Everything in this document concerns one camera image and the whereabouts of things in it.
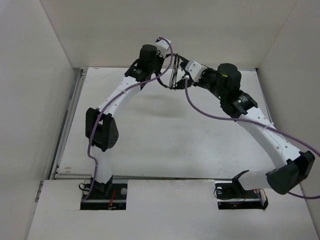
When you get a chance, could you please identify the black headphones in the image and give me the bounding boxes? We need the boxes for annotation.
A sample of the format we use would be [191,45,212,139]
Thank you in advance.
[156,53,193,90]

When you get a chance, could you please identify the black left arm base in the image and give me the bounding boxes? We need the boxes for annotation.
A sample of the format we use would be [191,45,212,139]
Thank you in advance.
[78,178,128,211]

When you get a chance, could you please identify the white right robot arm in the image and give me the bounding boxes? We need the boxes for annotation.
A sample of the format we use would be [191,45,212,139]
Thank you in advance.
[184,61,319,197]

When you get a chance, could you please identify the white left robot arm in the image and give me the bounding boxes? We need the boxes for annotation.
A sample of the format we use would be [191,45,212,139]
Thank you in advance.
[85,39,174,199]

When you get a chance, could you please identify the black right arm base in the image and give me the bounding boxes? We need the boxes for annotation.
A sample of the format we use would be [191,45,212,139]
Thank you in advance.
[213,181,269,211]

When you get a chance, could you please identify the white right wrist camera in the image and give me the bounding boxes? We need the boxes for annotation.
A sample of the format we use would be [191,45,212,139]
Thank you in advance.
[184,59,208,83]

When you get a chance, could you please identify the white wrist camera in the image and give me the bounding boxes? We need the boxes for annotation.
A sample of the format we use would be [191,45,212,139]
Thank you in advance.
[184,59,208,83]
[155,37,172,58]

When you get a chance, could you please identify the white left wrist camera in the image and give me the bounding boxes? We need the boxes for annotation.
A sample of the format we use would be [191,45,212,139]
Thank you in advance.
[155,37,172,58]

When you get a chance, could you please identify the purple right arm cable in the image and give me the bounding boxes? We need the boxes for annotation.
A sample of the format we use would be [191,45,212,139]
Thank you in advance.
[184,74,320,200]

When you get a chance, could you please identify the aluminium table edge rail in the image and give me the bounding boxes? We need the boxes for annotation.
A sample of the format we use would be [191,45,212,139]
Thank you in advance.
[46,68,87,180]

